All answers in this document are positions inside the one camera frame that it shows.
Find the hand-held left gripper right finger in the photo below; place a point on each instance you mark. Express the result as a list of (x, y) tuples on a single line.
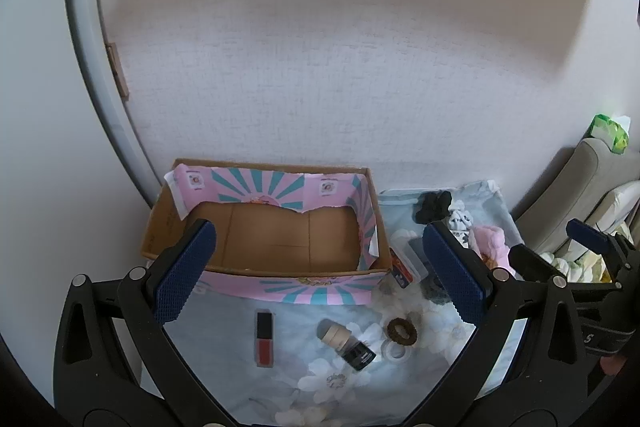
[(455, 277)]

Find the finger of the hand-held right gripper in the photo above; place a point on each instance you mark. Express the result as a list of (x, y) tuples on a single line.
[(587, 234), (530, 262)]

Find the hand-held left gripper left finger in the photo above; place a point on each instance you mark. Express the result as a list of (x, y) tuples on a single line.
[(185, 272)]

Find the red and blue card box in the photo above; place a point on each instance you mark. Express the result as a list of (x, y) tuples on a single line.
[(400, 269)]

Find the black hair scrunchie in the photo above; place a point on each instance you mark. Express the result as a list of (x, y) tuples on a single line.
[(432, 207)]

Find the cardboard box with pink lining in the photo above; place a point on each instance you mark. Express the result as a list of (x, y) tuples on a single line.
[(280, 232)]

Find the person's right hand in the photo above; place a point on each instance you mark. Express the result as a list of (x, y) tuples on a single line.
[(612, 363)]

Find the yellow floral cloth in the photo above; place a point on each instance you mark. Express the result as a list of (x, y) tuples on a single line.
[(585, 268)]

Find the pink plush item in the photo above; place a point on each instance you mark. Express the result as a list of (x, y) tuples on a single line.
[(492, 247)]

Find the white pillow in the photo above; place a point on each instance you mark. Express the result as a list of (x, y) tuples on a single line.
[(620, 204)]

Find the grey sofa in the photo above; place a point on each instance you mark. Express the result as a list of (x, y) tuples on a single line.
[(575, 187)]

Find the clear plastic case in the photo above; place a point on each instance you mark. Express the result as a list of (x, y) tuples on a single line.
[(412, 252)]

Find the white black patterned cloth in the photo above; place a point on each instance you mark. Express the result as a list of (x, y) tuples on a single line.
[(460, 219)]

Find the brown hair scrunchie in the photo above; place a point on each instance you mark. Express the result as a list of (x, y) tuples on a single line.
[(395, 332)]

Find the white tape roll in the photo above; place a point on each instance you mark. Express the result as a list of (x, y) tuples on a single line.
[(395, 353)]

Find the green tissue pack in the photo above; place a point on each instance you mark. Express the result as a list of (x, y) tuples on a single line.
[(610, 132)]

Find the red lip gloss tube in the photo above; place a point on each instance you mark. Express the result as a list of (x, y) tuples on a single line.
[(263, 342)]

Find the beige bottle with black cap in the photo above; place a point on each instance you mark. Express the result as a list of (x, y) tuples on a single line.
[(345, 342)]

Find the light blue floral blanket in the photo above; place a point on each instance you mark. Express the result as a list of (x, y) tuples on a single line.
[(300, 377)]

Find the door hinge plate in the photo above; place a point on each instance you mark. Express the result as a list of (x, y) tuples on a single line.
[(119, 72)]

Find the door frame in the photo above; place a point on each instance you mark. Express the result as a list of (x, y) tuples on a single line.
[(95, 72)]

